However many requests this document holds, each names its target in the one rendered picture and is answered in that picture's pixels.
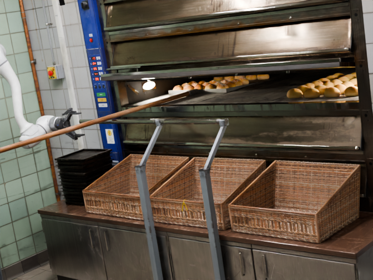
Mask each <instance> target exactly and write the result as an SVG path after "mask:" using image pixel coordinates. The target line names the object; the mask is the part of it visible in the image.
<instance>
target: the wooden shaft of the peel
mask: <svg viewBox="0 0 373 280"><path fill-rule="evenodd" d="M188 95H189V92H184V93H180V94H177V95H174V96H171V97H167V98H163V99H160V100H157V101H154V102H150V103H147V104H144V105H141V106H137V107H134V108H130V109H127V110H124V111H121V112H117V113H113V114H110V115H107V116H104V117H100V118H97V119H94V120H91V121H87V122H84V123H81V124H77V125H75V126H71V127H67V128H64V129H60V130H58V131H54V132H51V133H47V134H44V135H41V136H38V137H34V138H31V139H27V140H25V141H21V142H17V143H14V144H10V145H8V146H4V147H1V148H0V153H3V152H6V151H10V150H13V149H16V148H19V147H23V146H26V145H29V144H32V143H36V142H39V141H43V140H45V139H48V138H52V137H55V136H59V135H61V134H65V133H68V132H72V131H75V130H78V129H81V128H84V127H88V126H91V125H94V124H97V123H101V122H104V121H108V120H110V119H114V118H117V117H121V116H124V115H126V114H130V113H133V112H137V111H140V110H143V109H146V108H150V107H153V106H157V105H159V104H162V103H166V102H169V101H173V100H175V99H179V98H182V97H186V96H188Z"/></svg>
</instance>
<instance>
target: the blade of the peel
mask: <svg viewBox="0 0 373 280"><path fill-rule="evenodd" d="M254 83H257V82H250V83H249V84H246V85H242V86H237V87H231V88H221V89H198V93H226V92H230V91H233V90H236V89H239V88H242V87H246V86H249V85H251V84H254ZM186 91H189V90H175V91H173V90H170V91H168V92H169V94H180V93H184V92H186Z"/></svg>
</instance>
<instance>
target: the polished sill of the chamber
mask: <svg viewBox="0 0 373 280"><path fill-rule="evenodd" d="M138 106H141V105H138ZM134 107H137V106H124V107H122V111H124V110H127V109H130V108H134ZM320 110H360V107H359V101H311V102H261V103H212V104H163V105H157V106H153V107H150V108H146V109H143V110H140V111H137V112H134V113H145V112H233V111H320Z"/></svg>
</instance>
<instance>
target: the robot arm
mask: <svg viewBox="0 0 373 280"><path fill-rule="evenodd" d="M0 75H1V76H2V77H3V78H4V79H6V80H7V82H8V83H9V85H10V87H11V91H12V100H13V109H14V117H15V119H16V122H17V124H18V126H19V128H20V134H21V137H20V138H19V142H21V141H25V140H27V139H31V138H34V137H38V136H41V135H44V134H47V133H51V132H54V131H58V130H60V129H64V128H67V127H70V126H71V125H70V118H71V116H72V115H73V114H82V113H81V112H77V111H73V108H69V109H68V110H67V111H66V112H64V113H62V116H63V118H62V117H55V116H42V117H40V118H38V119H37V121H36V125H34V124H33V123H28V122H27V121H26V120H25V119H24V116H23V108H22V93H21V85H20V83H19V80H18V78H17V76H16V74H15V72H14V71H13V69H12V67H11V65H10V64H9V62H8V60H7V59H6V49H5V48H4V47H3V46H2V45H1V44H0ZM67 114H68V115H67ZM66 115H67V117H66ZM65 135H68V136H69V137H70V138H72V139H73V140H77V139H78V138H79V137H81V136H85V134H76V133H75V131H72V132H70V133H69V132H68V133H65ZM39 143H41V141H39V142H36V143H32V144H29V145H26V146H23V147H22V148H24V149H30V148H33V147H35V146H36V145H38V144H39Z"/></svg>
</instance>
